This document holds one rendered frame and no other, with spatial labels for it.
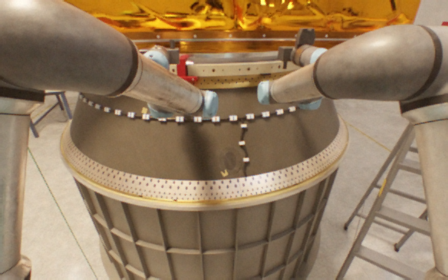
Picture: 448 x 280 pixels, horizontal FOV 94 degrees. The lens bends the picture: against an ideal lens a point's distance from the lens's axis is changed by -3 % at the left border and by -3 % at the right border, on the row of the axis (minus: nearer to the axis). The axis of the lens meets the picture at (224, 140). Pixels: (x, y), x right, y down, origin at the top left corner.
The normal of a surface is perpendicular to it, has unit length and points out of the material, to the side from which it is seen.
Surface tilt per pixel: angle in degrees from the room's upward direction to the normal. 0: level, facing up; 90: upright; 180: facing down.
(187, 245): 90
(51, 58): 95
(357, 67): 85
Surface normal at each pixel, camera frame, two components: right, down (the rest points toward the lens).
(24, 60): 0.17, 0.64
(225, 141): 0.14, 0.03
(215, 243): 0.07, 0.49
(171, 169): -0.10, 0.03
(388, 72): -0.43, 0.45
